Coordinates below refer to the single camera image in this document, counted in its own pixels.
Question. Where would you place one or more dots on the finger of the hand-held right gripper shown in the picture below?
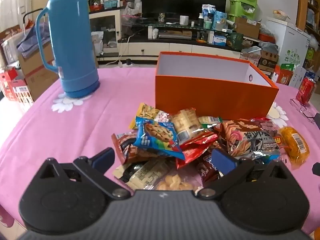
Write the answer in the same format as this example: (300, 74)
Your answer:
(317, 169)

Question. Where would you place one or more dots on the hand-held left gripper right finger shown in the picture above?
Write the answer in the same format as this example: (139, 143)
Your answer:
(223, 162)

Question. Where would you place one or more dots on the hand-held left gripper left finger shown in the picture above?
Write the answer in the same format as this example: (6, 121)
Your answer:
(103, 158)

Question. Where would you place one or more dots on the brown chocolate packet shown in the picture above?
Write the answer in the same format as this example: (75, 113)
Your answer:
(206, 170)

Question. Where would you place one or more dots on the red-brown snack packet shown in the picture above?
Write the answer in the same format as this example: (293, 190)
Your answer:
(122, 142)

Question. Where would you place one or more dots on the red foil snack packet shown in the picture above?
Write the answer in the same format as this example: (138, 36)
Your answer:
(197, 142)

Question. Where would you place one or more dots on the yellow cake packet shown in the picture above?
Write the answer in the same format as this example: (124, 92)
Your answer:
(293, 140)

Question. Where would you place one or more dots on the green-edged snack packet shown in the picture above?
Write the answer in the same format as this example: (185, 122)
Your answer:
(208, 120)

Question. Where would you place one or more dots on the white wafer packet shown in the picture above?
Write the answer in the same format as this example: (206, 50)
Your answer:
(147, 173)

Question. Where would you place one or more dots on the clear small biscuit packet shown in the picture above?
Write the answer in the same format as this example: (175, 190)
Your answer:
(175, 181)

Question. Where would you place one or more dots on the clear cracker packet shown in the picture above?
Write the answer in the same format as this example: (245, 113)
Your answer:
(185, 122)

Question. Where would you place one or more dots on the chocolate cube packet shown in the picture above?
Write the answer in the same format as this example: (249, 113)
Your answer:
(267, 126)

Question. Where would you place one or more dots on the blue cookie packet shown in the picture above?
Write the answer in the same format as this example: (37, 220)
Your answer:
(155, 132)

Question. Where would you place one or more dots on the yellow noodle snack packet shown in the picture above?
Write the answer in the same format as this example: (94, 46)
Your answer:
(147, 111)

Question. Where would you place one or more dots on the orange cardboard box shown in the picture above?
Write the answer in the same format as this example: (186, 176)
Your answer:
(212, 97)

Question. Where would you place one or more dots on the pink flowered tablecloth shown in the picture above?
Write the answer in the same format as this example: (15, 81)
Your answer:
(75, 120)

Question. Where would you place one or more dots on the dark grey case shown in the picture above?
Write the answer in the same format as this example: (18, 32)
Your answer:
(317, 121)

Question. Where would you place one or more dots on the clear eyeglasses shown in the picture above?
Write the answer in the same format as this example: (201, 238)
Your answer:
(308, 116)

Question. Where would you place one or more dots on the red soda can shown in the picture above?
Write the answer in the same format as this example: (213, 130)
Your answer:
(306, 90)

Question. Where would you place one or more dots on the orange gift bag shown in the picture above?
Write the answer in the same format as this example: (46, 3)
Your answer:
(283, 76)

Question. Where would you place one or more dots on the red gift box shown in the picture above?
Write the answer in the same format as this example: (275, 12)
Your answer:
(22, 92)
(7, 80)

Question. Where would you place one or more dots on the large cardboard box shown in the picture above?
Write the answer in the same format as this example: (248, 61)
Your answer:
(37, 72)

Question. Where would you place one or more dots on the printed cardboard box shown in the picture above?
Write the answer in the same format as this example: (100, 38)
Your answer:
(267, 60)

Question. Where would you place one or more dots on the blue thermos flask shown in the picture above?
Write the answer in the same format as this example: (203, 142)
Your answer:
(72, 42)

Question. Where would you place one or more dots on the blue tissue box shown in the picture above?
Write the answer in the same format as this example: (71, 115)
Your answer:
(220, 40)

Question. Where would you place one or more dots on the white television stand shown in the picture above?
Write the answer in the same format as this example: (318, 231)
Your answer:
(175, 50)

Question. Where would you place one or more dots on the white chest freezer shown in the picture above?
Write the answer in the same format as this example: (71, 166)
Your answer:
(292, 45)

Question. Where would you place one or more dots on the white glass-door cabinet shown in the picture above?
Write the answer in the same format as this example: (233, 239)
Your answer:
(105, 30)

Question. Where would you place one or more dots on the brown cardboard box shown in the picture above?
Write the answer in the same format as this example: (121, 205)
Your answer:
(247, 28)

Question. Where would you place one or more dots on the purple plastic bag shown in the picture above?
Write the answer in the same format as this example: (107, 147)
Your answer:
(30, 42)

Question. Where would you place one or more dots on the glass jar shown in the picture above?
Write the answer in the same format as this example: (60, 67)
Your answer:
(161, 17)

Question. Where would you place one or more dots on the green plastic drawer stack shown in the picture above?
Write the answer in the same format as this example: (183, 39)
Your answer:
(240, 5)

